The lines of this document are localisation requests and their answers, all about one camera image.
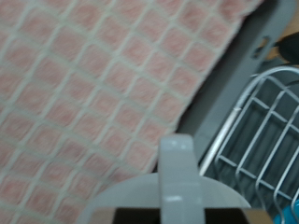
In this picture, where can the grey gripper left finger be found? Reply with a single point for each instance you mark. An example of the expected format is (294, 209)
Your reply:
(124, 216)

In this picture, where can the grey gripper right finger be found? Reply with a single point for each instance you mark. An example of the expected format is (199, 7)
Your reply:
(236, 216)

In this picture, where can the white plastic mug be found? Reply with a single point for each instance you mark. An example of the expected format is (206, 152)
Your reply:
(180, 174)

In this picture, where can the grey dish drying rack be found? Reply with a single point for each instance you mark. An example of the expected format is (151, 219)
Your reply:
(258, 146)

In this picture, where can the pink checkered cloth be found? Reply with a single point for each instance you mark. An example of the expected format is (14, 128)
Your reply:
(93, 99)

